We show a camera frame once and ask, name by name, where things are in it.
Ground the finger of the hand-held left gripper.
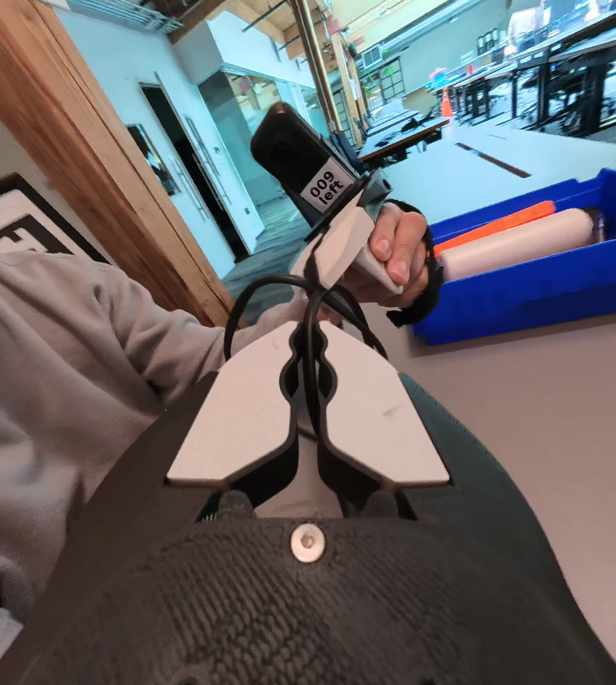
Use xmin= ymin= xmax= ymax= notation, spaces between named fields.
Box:
xmin=289 ymin=234 xmax=320 ymax=280
xmin=313 ymin=190 xmax=379 ymax=291

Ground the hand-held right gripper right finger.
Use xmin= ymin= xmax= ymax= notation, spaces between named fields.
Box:
xmin=314 ymin=319 xmax=451 ymax=509

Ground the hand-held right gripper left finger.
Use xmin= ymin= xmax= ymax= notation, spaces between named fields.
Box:
xmin=167 ymin=321 xmax=300 ymax=506

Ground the black cable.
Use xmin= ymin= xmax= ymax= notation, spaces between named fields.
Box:
xmin=224 ymin=274 xmax=389 ymax=434

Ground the person's left forearm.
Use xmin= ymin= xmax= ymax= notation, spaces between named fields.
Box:
xmin=0 ymin=249 xmax=309 ymax=627

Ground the wood-edged background desk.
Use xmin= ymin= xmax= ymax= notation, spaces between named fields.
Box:
xmin=358 ymin=117 xmax=450 ymax=161

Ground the grey desk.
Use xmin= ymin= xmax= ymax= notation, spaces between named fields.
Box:
xmin=335 ymin=300 xmax=616 ymax=685

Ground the dark standing desk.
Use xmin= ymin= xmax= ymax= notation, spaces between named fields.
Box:
xmin=506 ymin=21 xmax=616 ymax=135

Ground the person's left hand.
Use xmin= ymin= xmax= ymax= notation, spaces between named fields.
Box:
xmin=340 ymin=206 xmax=432 ymax=308

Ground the metal pole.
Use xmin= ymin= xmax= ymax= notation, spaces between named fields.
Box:
xmin=292 ymin=0 xmax=343 ymax=135

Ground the white paint roller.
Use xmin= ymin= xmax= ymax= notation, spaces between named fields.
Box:
xmin=439 ymin=208 xmax=605 ymax=281

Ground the blue plastic bin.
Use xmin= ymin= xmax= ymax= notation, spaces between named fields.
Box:
xmin=412 ymin=168 xmax=616 ymax=346

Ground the wooden pillar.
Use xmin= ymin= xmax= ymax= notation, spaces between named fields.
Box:
xmin=0 ymin=0 xmax=247 ymax=327

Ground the black framed board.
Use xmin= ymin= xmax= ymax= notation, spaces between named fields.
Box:
xmin=0 ymin=172 xmax=111 ymax=265

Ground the dark wall panel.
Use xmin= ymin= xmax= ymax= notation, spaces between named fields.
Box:
xmin=126 ymin=124 xmax=180 ymax=196

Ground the orange tool handle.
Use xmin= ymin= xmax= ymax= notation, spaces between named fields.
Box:
xmin=433 ymin=201 xmax=557 ymax=255

